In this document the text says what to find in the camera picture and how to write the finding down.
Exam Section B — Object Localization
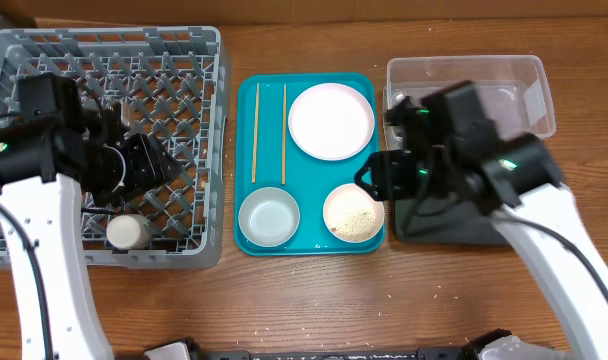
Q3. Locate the white cup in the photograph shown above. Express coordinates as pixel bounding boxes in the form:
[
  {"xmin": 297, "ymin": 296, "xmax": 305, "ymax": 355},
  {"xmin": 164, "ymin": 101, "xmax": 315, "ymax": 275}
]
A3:
[{"xmin": 106, "ymin": 214, "xmax": 153, "ymax": 250}]

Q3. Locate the small pink-white plate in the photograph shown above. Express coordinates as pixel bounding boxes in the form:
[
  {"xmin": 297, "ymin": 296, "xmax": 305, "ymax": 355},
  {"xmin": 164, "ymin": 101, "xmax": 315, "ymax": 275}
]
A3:
[{"xmin": 323, "ymin": 183, "xmax": 385, "ymax": 244}]

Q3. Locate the large white plate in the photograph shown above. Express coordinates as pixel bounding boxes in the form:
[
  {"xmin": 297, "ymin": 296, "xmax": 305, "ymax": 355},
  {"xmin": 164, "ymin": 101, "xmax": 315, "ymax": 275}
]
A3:
[{"xmin": 288, "ymin": 83, "xmax": 375, "ymax": 161}]

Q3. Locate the wooden chopstick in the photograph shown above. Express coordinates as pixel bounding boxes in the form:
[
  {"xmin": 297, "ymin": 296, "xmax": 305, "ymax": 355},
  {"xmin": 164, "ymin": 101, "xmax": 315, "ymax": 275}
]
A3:
[
  {"xmin": 281, "ymin": 84, "xmax": 288, "ymax": 186},
  {"xmin": 251, "ymin": 82, "xmax": 261, "ymax": 184}
]

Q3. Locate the grey bowl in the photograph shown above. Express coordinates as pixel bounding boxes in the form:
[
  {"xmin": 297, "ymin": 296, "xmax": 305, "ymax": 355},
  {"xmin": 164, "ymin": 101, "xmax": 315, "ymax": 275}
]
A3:
[{"xmin": 238, "ymin": 187, "xmax": 300, "ymax": 248}]

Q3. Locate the clear white wrapper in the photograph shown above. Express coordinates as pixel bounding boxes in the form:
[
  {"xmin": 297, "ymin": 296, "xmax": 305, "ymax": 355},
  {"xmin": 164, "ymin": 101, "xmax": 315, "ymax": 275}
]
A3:
[{"xmin": 392, "ymin": 91, "xmax": 407, "ymax": 104}]

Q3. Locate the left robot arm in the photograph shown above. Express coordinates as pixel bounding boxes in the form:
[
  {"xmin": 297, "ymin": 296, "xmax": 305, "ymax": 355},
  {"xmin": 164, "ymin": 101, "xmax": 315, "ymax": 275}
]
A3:
[{"xmin": 0, "ymin": 105, "xmax": 180, "ymax": 359}]

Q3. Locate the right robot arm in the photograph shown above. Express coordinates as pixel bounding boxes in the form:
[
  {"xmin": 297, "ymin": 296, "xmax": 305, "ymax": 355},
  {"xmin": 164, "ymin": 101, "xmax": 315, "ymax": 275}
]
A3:
[{"xmin": 355, "ymin": 97, "xmax": 608, "ymax": 359}]

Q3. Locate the black tray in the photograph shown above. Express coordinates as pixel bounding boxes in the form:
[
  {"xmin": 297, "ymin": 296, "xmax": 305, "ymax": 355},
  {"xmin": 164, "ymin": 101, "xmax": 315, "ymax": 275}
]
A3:
[{"xmin": 391, "ymin": 194, "xmax": 508, "ymax": 246}]

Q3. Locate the grey dish rack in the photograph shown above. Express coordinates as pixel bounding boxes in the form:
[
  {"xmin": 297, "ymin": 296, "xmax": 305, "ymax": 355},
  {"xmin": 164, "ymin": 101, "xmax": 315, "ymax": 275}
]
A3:
[{"xmin": 0, "ymin": 26, "xmax": 231, "ymax": 269}]

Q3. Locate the clear plastic bin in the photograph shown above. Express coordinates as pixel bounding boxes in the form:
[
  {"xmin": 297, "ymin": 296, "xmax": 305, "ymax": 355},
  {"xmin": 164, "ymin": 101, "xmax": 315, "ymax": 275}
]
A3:
[{"xmin": 383, "ymin": 55, "xmax": 556, "ymax": 139}]

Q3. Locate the teal serving tray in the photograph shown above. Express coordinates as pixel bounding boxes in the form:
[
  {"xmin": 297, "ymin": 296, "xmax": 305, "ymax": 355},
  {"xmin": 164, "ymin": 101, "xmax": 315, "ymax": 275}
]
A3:
[{"xmin": 234, "ymin": 72, "xmax": 386, "ymax": 256}]

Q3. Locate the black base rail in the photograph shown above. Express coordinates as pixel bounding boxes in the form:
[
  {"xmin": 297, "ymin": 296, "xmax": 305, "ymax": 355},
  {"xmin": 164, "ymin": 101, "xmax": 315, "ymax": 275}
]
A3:
[{"xmin": 143, "ymin": 328, "xmax": 575, "ymax": 360}]

